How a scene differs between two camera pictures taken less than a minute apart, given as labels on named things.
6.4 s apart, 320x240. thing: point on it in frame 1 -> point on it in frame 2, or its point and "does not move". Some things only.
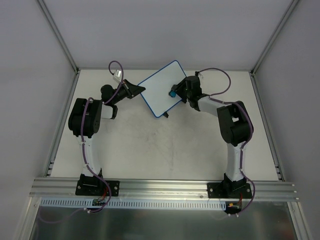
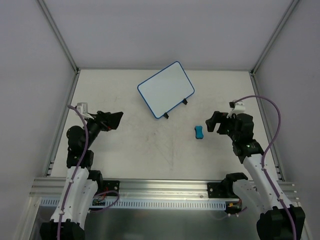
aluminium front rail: [62, 188] does not move
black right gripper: [183, 89] -> [225, 124]
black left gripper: [128, 89] -> [104, 120]
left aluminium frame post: [59, 35] does not move
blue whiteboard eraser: [172, 94] -> [199, 133]
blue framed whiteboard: [157, 93] does not move
